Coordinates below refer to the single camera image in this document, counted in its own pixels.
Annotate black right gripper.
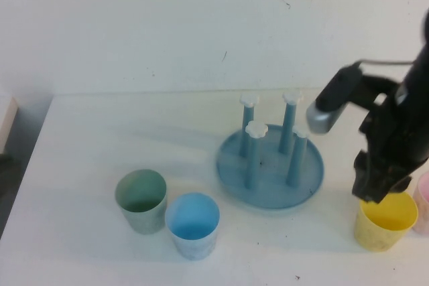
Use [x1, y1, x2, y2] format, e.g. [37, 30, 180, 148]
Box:
[351, 91, 429, 205]

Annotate yellow marbled plastic cup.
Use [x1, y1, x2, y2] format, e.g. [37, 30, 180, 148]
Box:
[354, 192, 419, 254]

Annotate pink marbled plastic cup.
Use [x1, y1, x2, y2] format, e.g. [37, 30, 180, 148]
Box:
[411, 171, 429, 236]

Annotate blue cup stand white caps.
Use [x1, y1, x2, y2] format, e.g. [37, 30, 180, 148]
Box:
[215, 91, 325, 212]

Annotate blue marbled plastic cup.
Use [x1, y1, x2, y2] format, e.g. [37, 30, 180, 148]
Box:
[164, 192, 221, 262]

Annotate green marbled plastic cup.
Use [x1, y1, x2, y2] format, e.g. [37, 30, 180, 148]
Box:
[115, 169, 168, 235]

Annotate pale wooden board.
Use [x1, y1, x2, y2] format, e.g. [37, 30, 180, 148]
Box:
[0, 96, 18, 153]

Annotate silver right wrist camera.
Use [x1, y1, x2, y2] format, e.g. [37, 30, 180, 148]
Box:
[305, 64, 365, 135]

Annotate grey right camera cable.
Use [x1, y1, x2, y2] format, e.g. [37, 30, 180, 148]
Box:
[355, 59, 415, 66]

